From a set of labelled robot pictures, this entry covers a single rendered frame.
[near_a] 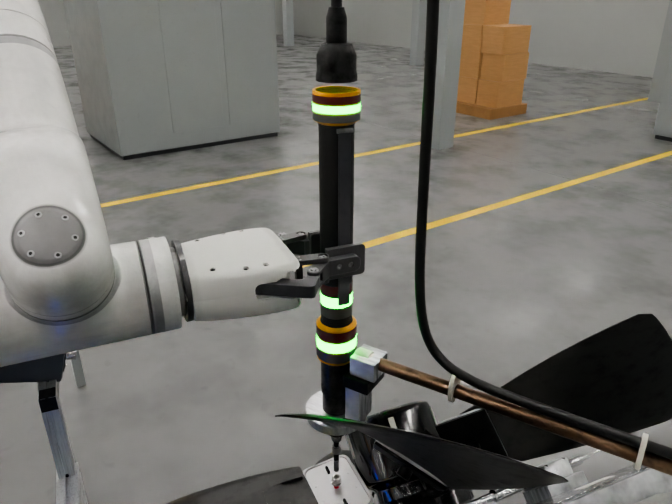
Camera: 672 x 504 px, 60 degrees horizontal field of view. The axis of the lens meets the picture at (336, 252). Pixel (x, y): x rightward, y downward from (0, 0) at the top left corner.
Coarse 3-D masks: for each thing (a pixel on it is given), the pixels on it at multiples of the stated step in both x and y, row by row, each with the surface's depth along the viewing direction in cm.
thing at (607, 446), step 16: (384, 368) 60; (400, 368) 59; (432, 384) 57; (448, 384) 57; (464, 400) 56; (480, 400) 55; (496, 400) 54; (512, 416) 53; (528, 416) 53; (544, 416) 52; (560, 432) 51; (576, 432) 51; (608, 448) 49; (624, 448) 49; (656, 464) 48
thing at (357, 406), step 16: (384, 352) 61; (352, 368) 61; (368, 368) 60; (352, 384) 61; (368, 384) 60; (320, 400) 67; (352, 400) 63; (368, 400) 64; (336, 416) 65; (352, 416) 64; (336, 432) 64
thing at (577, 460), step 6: (600, 450) 96; (576, 456) 92; (582, 456) 93; (588, 456) 93; (570, 462) 90; (576, 462) 91; (582, 462) 92; (492, 492) 80; (498, 492) 80; (504, 492) 81; (510, 492) 81; (516, 492) 82; (522, 492) 84; (480, 498) 79; (486, 498) 79; (492, 498) 79; (498, 498) 80; (504, 498) 81
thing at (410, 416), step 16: (368, 416) 73; (384, 416) 72; (400, 416) 72; (416, 416) 73; (432, 416) 75; (352, 432) 74; (432, 432) 73; (368, 448) 72; (368, 464) 72; (384, 464) 70; (368, 480) 72; (384, 480) 70; (400, 480) 70; (416, 480) 71; (384, 496) 72; (400, 496) 70; (416, 496) 70; (432, 496) 68; (448, 496) 68; (464, 496) 69
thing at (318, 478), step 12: (312, 468) 74; (324, 468) 74; (348, 468) 74; (312, 480) 73; (324, 480) 73; (348, 480) 72; (360, 480) 72; (324, 492) 71; (336, 492) 71; (348, 492) 71; (360, 492) 70
